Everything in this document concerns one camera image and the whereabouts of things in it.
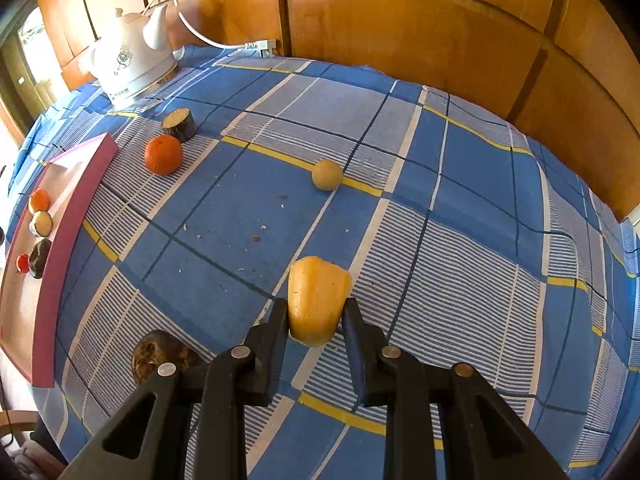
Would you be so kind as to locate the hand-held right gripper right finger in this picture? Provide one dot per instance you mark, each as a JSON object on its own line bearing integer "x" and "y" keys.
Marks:
{"x": 356, "y": 355}

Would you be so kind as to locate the pink shallow tray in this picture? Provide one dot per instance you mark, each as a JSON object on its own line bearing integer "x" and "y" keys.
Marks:
{"x": 65, "y": 240}

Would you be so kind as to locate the tan longan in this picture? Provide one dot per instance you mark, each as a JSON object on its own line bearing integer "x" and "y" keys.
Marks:
{"x": 327, "y": 175}

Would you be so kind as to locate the dark brown water chestnut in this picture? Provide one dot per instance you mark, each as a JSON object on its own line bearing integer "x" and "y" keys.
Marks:
{"x": 39, "y": 258}
{"x": 150, "y": 352}

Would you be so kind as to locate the white ceramic electric kettle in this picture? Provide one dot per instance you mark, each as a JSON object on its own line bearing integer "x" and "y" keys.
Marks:
{"x": 125, "y": 70}

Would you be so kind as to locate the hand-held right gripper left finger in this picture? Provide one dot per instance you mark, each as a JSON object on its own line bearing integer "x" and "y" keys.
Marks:
{"x": 270, "y": 350}

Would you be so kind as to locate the wooden chair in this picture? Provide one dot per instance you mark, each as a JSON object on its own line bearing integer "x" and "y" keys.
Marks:
{"x": 17, "y": 422}

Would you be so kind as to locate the orange tangerine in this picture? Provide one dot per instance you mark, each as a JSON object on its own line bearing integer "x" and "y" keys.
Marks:
{"x": 163, "y": 155}
{"x": 39, "y": 201}

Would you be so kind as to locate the red cherry tomato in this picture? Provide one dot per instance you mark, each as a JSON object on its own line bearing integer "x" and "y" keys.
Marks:
{"x": 22, "y": 263}

